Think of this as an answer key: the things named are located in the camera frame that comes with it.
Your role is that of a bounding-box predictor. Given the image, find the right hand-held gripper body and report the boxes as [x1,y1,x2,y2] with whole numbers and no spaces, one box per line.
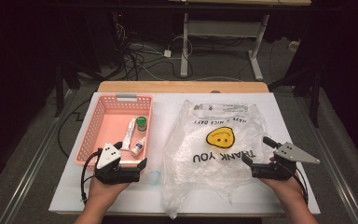
[251,142,321,180]

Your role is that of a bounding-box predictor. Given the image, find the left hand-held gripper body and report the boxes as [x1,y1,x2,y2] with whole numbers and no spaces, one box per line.
[94,142,141,185]

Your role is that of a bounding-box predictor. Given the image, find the white ointment tube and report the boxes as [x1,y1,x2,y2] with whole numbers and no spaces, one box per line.
[120,118,137,152]

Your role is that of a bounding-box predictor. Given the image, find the small white dropper bottle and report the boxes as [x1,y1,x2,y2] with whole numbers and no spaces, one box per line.
[130,136,147,158]

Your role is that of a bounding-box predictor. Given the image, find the pink plastic basket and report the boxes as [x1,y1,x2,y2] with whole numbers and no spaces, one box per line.
[75,92,154,171]

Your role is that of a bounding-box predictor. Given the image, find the green-capped small jar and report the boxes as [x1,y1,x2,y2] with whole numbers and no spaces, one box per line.
[135,115,148,133]

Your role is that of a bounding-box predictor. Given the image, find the clear plastic bag smiley print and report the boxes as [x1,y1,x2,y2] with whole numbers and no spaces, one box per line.
[160,98,270,220]

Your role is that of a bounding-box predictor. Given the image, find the person's right hand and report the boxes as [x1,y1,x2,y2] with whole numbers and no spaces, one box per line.
[258,168,308,205]

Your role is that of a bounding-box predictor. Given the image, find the person's left hand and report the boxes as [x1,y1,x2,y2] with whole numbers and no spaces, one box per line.
[85,176,131,205]

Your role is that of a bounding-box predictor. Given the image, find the black stand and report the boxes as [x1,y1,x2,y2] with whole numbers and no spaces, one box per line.
[268,64,324,129]
[53,60,106,119]

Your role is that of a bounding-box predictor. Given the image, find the white board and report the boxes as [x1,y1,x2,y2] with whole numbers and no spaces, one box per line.
[48,91,322,216]

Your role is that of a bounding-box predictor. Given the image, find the small white box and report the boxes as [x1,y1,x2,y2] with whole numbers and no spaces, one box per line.
[287,39,302,53]

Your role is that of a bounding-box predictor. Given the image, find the right hand-held gripper black cable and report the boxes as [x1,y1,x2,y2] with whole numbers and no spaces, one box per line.
[287,169,310,206]

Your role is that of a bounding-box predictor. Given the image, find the metal floor rail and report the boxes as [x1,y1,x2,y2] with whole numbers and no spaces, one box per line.
[0,88,76,224]
[292,92,358,224]

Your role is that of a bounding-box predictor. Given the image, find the black floor cable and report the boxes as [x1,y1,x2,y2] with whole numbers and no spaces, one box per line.
[57,98,91,159]

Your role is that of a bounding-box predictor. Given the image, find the tangle of floor cables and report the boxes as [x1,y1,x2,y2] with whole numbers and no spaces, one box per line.
[114,18,194,82]

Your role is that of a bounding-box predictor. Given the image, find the white metal desk frame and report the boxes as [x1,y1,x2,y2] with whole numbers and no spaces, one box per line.
[179,12,270,82]

